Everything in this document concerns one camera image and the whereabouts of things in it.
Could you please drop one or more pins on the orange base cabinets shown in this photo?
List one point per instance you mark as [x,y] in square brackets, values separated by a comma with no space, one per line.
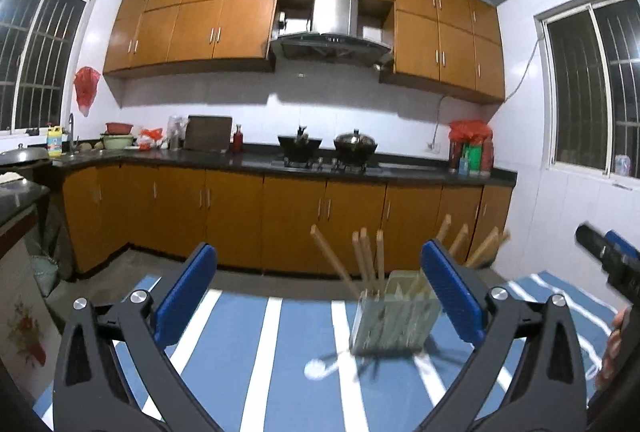
[235,217]

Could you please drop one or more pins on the floral printed panel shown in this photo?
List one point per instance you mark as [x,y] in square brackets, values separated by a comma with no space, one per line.
[30,327]

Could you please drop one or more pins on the steel range hood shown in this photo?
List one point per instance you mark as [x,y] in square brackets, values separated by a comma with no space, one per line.
[332,25]

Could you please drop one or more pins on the red sauce bottle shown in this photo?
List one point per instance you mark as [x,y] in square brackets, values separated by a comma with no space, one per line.
[238,141]

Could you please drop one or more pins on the white spoon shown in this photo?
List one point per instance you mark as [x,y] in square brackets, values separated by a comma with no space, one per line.
[315,369]

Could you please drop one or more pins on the grey green sack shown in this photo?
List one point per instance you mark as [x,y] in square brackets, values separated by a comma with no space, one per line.
[47,257]

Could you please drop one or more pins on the red bag beside basin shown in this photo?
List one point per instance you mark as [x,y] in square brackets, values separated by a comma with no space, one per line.
[151,137]

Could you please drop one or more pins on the green basin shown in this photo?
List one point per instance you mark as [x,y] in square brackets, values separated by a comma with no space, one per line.
[119,142]

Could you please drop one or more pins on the gas stove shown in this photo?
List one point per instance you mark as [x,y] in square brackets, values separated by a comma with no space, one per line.
[327,166]

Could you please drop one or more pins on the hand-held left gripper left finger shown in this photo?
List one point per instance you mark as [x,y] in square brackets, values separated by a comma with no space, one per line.
[182,292]

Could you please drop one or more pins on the red hanging plastic bag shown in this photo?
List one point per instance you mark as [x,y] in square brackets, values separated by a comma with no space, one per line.
[87,87]

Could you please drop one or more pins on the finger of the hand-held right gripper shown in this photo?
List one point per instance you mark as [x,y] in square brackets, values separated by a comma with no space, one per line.
[592,244]
[620,243]

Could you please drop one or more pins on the red bowl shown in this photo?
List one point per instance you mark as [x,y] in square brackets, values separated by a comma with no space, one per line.
[119,127]

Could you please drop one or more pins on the blue white striped tablecloth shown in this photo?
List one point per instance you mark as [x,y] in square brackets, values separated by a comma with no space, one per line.
[295,362]

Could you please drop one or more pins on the yellow detergent bottle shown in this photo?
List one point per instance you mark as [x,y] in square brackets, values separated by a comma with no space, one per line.
[55,143]

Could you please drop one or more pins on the black wok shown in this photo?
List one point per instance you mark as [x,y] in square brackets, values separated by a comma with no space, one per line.
[300,146]

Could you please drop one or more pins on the person's right hand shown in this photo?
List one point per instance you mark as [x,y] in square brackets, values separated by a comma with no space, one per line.
[617,347]

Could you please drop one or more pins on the dark cutting board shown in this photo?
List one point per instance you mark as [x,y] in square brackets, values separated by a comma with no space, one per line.
[209,133]

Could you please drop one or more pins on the glass jars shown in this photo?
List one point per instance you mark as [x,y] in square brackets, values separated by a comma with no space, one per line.
[176,135]

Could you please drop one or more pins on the clear bottle on sill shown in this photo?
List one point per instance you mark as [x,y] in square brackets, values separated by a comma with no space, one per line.
[621,166]

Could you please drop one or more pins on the black kitchen countertop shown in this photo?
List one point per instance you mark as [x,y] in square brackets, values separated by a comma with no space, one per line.
[415,172]

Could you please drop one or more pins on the steel faucet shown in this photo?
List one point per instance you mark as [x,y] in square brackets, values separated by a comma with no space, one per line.
[71,132]

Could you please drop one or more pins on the green perforated utensil holder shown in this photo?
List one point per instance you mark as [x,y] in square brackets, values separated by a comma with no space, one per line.
[390,327]

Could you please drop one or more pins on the black pot with lid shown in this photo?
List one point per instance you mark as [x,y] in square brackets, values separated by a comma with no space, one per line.
[355,146]

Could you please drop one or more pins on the small blue bottle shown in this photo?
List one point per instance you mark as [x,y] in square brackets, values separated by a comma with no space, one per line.
[465,165]

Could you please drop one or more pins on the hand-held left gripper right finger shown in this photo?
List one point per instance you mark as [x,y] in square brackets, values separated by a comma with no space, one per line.
[452,297]

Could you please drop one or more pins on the wall outlet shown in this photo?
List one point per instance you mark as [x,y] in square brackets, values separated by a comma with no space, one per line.
[434,147]

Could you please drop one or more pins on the sliding window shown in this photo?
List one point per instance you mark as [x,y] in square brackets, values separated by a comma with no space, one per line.
[590,87]

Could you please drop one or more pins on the orange wall cabinets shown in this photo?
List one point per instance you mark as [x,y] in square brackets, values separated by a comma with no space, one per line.
[225,22]

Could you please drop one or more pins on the tall red bottle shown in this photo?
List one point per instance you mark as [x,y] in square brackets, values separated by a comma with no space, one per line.
[455,157]
[488,160]

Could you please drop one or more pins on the green bottle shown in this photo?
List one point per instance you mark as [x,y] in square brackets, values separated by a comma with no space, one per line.
[476,160]

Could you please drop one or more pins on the grey pot lid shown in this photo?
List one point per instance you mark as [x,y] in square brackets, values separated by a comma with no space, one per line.
[22,155]

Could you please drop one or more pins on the barred window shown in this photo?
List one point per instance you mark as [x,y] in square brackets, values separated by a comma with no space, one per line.
[40,52]

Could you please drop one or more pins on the bunch of wooden chopsticks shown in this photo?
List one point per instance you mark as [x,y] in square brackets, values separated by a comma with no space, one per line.
[365,262]

